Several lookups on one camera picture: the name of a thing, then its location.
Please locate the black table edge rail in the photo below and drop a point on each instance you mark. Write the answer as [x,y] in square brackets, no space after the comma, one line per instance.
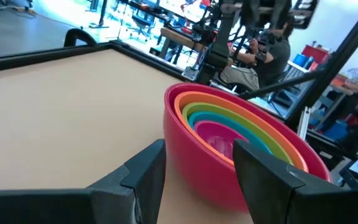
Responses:
[57,54]

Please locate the person at desk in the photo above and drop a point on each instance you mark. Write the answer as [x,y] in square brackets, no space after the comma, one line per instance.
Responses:
[354,81]

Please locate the black frame post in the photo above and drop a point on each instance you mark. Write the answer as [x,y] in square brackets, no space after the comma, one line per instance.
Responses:
[221,49]
[337,59]

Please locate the orange bowl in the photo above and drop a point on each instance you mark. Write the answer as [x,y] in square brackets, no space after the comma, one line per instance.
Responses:
[253,123]

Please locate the silver aluminium extrusion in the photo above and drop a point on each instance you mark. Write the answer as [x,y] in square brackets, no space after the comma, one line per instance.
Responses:
[303,123]

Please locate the red tool cabinet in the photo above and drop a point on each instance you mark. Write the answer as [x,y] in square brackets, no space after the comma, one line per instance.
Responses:
[315,53]

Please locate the seated person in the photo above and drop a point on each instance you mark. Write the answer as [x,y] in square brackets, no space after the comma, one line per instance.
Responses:
[272,62]

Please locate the black diagonal brace bar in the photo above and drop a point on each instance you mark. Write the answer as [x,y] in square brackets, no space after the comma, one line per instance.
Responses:
[284,83]

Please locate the blue storage bin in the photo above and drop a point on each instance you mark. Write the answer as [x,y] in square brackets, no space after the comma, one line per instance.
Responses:
[336,130]

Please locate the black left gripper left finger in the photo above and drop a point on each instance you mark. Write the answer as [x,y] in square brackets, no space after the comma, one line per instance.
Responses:
[146,174]

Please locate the small magenta bowl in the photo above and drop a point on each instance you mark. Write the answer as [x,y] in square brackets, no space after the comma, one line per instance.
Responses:
[217,137]

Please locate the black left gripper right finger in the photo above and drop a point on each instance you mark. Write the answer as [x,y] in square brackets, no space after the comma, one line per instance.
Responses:
[266,183]

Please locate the large red bowl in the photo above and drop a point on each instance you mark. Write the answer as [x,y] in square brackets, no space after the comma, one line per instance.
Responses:
[197,174]

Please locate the green bowl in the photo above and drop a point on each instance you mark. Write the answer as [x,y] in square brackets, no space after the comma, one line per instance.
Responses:
[244,121]

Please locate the teal bowl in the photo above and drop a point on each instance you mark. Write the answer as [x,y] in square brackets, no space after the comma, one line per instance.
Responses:
[228,119]

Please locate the black teleoperation rig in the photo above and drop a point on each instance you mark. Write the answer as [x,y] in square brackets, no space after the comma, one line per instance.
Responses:
[259,12]

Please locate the wooden workbench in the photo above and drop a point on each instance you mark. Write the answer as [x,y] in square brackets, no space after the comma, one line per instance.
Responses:
[179,37]

